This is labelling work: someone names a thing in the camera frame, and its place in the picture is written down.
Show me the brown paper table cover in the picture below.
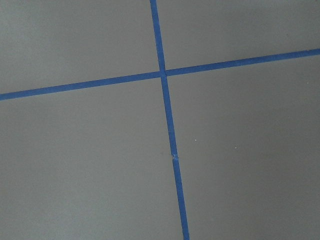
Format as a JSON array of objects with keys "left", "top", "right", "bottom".
[{"left": 0, "top": 0, "right": 320, "bottom": 240}]

